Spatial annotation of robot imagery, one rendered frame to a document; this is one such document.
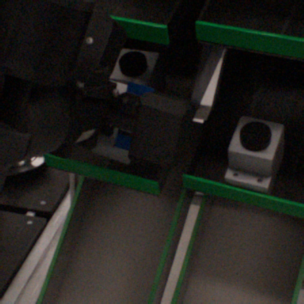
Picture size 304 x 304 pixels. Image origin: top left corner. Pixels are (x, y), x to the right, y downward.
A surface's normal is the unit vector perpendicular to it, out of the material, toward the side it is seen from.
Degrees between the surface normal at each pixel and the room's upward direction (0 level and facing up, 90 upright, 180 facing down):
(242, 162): 115
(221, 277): 45
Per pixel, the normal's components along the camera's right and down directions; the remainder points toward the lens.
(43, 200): 0.04, -0.86
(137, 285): -0.24, -0.29
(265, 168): -0.36, 0.78
